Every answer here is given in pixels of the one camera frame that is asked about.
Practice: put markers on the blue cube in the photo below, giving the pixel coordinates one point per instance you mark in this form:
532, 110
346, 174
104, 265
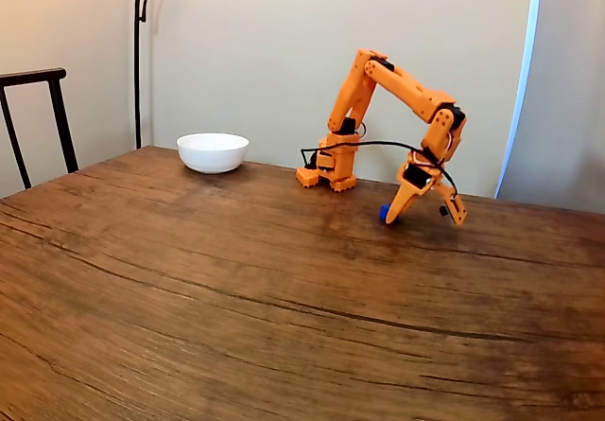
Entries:
384, 212

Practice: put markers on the white bowl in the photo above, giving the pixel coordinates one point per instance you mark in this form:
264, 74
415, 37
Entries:
212, 158

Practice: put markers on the black floor lamp pole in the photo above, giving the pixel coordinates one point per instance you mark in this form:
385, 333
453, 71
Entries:
137, 61

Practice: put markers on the black chair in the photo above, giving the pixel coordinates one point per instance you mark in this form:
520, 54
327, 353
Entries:
57, 109

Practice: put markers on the orange camera bracket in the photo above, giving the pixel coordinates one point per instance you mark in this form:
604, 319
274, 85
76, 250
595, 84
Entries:
454, 205

